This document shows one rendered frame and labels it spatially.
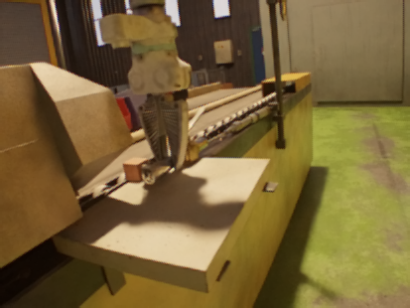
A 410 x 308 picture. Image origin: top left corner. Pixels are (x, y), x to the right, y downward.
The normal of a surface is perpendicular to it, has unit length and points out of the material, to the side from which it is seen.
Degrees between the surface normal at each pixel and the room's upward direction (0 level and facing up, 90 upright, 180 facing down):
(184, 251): 0
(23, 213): 80
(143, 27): 90
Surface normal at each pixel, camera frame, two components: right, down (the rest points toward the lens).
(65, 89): 0.64, -0.53
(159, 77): -0.43, 0.36
